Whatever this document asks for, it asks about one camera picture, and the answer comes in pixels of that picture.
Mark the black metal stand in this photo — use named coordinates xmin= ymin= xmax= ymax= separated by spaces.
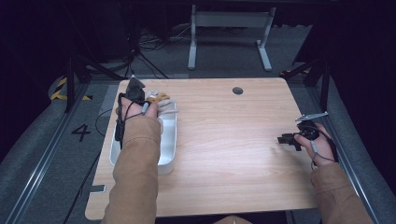
xmin=63 ymin=51 xmax=127 ymax=114
xmin=279 ymin=56 xmax=332 ymax=117

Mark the white plastic bin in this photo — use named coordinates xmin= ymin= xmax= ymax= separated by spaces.
xmin=108 ymin=98 xmax=178 ymax=175

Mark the yellow and black floor tape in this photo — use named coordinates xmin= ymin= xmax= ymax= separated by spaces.
xmin=49 ymin=77 xmax=93 ymax=102

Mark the right hand-held gripper black cable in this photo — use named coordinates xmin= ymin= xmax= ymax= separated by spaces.
xmin=307 ymin=124 xmax=340 ymax=171

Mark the grey metal desk frame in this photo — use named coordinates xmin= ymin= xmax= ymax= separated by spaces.
xmin=187 ymin=4 xmax=277 ymax=72

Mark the tangle of black floor cables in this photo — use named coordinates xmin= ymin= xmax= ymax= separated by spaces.
xmin=122 ymin=22 xmax=194 ymax=79

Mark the thin black floor cable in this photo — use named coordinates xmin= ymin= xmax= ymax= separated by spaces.
xmin=63 ymin=107 xmax=114 ymax=224

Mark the left hand-held gripper black cable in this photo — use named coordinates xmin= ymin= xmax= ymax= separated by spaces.
xmin=114 ymin=92 xmax=150 ymax=149

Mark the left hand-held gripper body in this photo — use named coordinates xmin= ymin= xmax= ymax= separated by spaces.
xmin=125 ymin=76 xmax=147 ymax=103

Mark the person's right hand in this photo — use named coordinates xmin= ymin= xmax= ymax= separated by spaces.
xmin=293 ymin=123 xmax=337 ymax=168

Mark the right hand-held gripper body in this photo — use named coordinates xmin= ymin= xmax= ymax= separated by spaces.
xmin=294 ymin=111 xmax=330 ymax=141

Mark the person's left hand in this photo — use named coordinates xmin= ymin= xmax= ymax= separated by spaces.
xmin=116 ymin=97 xmax=159 ymax=121

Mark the person's tan lap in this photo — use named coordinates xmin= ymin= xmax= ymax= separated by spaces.
xmin=211 ymin=214 xmax=254 ymax=224

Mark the beige glove with orange fingertips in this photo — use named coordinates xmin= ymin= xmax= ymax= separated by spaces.
xmin=145 ymin=90 xmax=180 ymax=117

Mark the hand-held gripper black cable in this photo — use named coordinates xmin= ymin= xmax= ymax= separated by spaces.
xmin=307 ymin=124 xmax=340 ymax=171
xmin=114 ymin=92 xmax=150 ymax=149

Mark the grey metal table bracket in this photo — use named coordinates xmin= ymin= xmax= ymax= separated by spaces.
xmin=80 ymin=184 xmax=107 ymax=197

